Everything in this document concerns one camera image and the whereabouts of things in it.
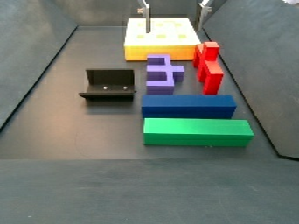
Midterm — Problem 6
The blue rectangular block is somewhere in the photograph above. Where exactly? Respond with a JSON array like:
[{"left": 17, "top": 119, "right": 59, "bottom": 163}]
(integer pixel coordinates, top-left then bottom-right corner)
[{"left": 142, "top": 94, "right": 238, "bottom": 119}]

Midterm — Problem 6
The yellow peg board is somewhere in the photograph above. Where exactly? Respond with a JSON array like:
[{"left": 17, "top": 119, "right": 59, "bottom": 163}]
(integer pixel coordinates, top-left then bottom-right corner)
[{"left": 125, "top": 18, "right": 201, "bottom": 61}]

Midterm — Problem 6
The green rectangular block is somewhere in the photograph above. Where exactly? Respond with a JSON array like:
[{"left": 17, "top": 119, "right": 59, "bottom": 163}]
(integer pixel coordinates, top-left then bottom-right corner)
[{"left": 145, "top": 118, "right": 255, "bottom": 147}]

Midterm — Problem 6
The red stepped block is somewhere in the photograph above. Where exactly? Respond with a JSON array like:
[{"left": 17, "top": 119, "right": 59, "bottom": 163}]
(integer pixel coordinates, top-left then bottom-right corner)
[{"left": 193, "top": 42, "right": 225, "bottom": 95}]

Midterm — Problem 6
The purple cross-shaped block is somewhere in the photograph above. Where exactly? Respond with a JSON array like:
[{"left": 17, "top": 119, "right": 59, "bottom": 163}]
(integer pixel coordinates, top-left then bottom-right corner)
[{"left": 146, "top": 54, "right": 185, "bottom": 95}]

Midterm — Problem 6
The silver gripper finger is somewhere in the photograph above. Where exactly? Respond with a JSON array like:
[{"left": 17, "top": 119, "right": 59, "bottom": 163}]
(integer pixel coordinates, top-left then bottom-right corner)
[
  {"left": 198, "top": 0, "right": 214, "bottom": 30},
  {"left": 138, "top": 0, "right": 151, "bottom": 33}
]

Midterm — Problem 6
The black angle bracket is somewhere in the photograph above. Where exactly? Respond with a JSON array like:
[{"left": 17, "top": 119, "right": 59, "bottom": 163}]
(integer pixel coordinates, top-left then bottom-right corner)
[{"left": 79, "top": 68, "right": 137, "bottom": 100}]

